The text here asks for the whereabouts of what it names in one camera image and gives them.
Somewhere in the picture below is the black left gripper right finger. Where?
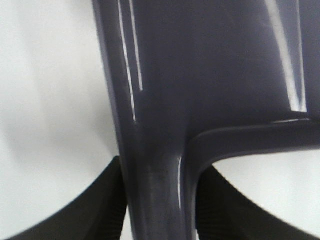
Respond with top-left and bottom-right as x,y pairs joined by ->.
195,166 -> 315,240

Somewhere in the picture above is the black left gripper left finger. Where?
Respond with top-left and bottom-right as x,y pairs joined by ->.
13,156 -> 128,240

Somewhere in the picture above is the purple plastic dustpan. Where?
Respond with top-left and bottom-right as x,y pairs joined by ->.
93,0 -> 320,240

